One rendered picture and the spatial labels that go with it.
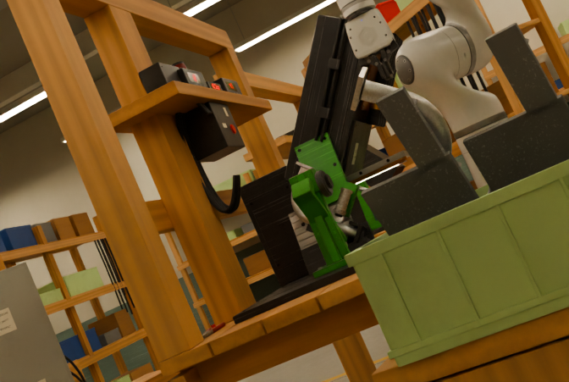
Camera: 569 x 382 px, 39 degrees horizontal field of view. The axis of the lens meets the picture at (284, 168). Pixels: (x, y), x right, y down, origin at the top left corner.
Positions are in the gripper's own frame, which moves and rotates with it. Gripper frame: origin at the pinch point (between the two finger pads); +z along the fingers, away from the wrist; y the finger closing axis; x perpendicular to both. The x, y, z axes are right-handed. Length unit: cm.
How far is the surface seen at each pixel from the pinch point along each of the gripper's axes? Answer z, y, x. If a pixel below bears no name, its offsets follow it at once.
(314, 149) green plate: 5, -37, 35
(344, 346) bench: 73, -83, 107
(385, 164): 18, -22, 47
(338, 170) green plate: 14.5, -32.3, 33.8
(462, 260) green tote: 42, 18, -87
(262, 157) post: -9, -83, 105
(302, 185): 16.8, -32.9, 2.6
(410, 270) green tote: 41, 10, -87
